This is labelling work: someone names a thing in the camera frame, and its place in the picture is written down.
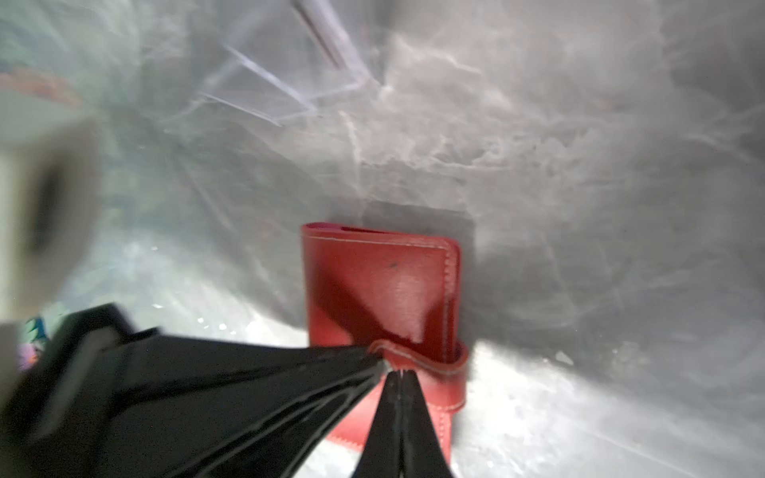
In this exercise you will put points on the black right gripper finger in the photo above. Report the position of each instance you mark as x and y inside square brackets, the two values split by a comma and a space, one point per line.
[402, 441]

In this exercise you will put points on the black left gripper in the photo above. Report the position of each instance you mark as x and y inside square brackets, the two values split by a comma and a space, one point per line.
[109, 400]

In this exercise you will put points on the red leather card holder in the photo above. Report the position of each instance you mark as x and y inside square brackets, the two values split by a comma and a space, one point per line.
[396, 294]

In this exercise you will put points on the clear acrylic card stand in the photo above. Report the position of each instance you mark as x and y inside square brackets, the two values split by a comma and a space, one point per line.
[290, 59]

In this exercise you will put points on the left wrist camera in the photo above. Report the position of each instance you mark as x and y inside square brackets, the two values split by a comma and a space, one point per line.
[50, 181]

